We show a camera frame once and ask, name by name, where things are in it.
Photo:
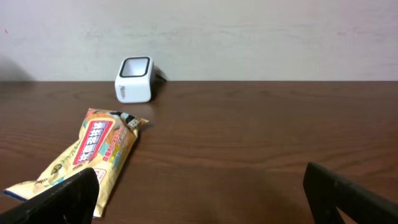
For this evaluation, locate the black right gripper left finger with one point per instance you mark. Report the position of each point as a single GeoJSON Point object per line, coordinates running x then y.
{"type": "Point", "coordinates": [71, 201]}

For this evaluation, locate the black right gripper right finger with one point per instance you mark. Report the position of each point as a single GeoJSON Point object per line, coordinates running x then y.
{"type": "Point", "coordinates": [328, 193]}

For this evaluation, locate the yellow wet wipes pack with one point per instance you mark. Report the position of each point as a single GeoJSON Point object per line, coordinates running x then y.
{"type": "Point", "coordinates": [105, 140]}

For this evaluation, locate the white barcode scanner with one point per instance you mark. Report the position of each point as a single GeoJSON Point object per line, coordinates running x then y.
{"type": "Point", "coordinates": [135, 79]}

